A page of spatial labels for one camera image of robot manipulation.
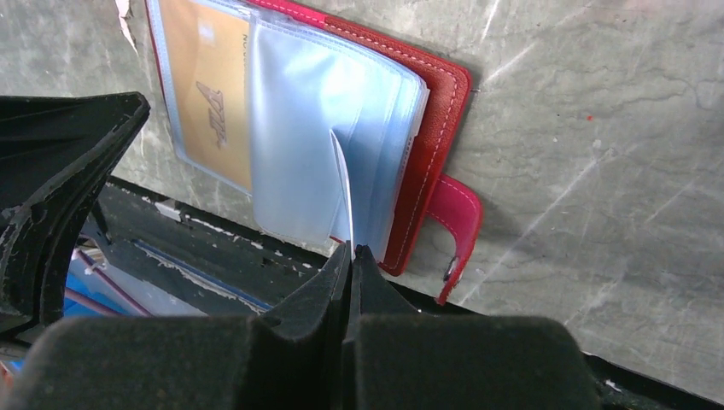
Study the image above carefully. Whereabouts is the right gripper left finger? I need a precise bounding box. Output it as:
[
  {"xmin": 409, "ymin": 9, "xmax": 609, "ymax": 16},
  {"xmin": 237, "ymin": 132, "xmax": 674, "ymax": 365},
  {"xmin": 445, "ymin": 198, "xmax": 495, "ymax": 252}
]
[{"xmin": 1, "ymin": 244, "xmax": 352, "ymax": 409}]

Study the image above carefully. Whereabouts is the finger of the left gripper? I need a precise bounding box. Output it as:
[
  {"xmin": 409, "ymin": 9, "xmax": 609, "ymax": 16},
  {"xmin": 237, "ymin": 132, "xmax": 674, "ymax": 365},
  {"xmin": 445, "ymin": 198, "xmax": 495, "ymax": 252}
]
[{"xmin": 1, "ymin": 91, "xmax": 150, "ymax": 334}]

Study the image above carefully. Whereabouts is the red leather card holder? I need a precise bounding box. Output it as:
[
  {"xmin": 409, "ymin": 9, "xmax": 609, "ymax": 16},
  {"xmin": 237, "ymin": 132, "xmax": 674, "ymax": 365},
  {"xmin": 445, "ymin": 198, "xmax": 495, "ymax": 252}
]
[{"xmin": 169, "ymin": 1, "xmax": 483, "ymax": 304}]

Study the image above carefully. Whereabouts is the single gold VIP card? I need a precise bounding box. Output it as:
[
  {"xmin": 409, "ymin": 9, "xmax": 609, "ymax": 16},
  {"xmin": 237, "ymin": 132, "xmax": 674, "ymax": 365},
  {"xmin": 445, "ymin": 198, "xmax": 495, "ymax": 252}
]
[{"xmin": 149, "ymin": 1, "xmax": 252, "ymax": 191}]

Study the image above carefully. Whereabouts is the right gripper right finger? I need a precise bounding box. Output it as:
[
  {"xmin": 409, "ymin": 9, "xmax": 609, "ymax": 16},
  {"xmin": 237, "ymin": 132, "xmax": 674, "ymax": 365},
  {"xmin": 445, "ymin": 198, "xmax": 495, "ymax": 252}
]
[{"xmin": 342, "ymin": 246, "xmax": 601, "ymax": 409}]

